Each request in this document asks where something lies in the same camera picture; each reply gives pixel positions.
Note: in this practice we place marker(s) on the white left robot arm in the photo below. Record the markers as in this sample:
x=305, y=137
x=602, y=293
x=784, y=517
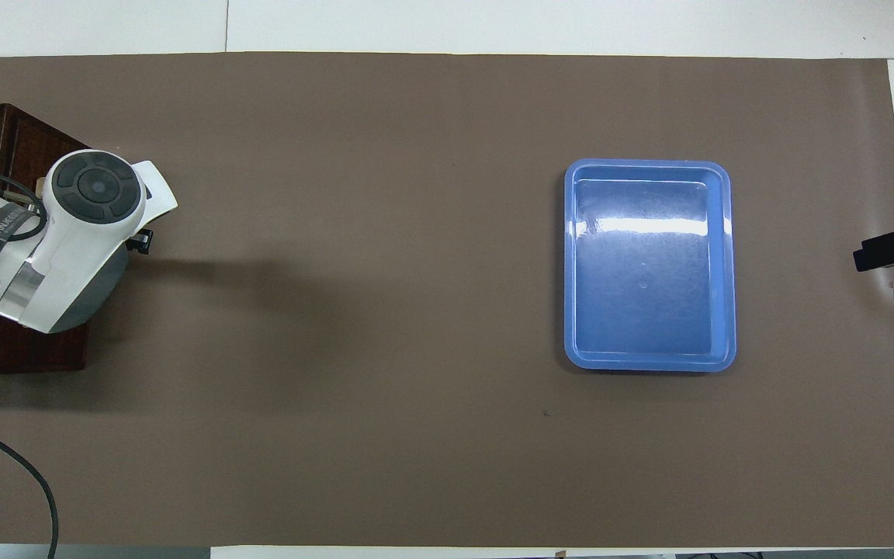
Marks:
x=67, y=256

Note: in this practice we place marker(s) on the blue plastic tray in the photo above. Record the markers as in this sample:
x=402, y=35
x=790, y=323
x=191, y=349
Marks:
x=649, y=272

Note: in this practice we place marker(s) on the brown table mat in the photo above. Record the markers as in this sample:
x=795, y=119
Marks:
x=385, y=310

